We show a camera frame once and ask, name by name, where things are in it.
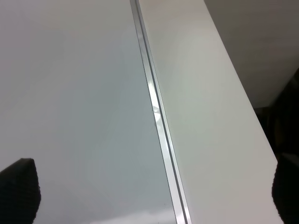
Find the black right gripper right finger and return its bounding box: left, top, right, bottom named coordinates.
left=271, top=154, right=299, bottom=224

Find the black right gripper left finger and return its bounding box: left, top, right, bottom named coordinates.
left=0, top=158, right=42, bottom=224

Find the white whiteboard with aluminium frame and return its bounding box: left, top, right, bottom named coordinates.
left=0, top=0, right=191, bottom=224

